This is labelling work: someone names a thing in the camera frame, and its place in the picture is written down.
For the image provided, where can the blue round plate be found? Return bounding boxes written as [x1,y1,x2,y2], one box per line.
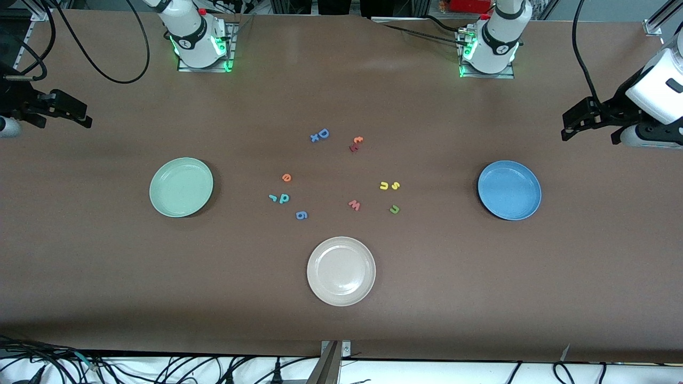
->
[478,160,542,221]

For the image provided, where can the mint green round plate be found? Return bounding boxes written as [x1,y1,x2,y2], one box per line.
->
[149,157,214,218]

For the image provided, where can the red box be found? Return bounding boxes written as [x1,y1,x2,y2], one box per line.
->
[448,0,494,14]

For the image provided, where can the brown table cover sheet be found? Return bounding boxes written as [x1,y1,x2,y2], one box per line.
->
[0,8,683,364]

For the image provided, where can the beige round plate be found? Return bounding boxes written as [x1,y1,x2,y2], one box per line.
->
[307,236,376,307]

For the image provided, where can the aluminium table edge rail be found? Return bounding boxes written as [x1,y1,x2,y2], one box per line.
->
[11,24,34,73]

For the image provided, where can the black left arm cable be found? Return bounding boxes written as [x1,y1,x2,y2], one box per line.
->
[573,0,603,105]

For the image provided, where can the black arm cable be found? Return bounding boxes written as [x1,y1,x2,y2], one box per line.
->
[0,0,151,84]
[573,0,603,105]

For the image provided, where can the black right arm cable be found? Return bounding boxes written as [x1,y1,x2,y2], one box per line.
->
[0,0,151,84]

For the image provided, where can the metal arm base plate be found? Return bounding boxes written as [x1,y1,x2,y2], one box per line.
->
[459,27,515,79]
[177,21,235,73]

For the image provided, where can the black cable on table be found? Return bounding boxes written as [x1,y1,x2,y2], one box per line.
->
[374,16,470,43]

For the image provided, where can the black looped floor cable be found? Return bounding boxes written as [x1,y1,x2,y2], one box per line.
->
[553,361,578,384]

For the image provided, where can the teal tipped floor cable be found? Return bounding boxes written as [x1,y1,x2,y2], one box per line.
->
[72,351,102,373]

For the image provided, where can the metal table clamp bracket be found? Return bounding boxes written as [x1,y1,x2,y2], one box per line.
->
[307,340,352,384]

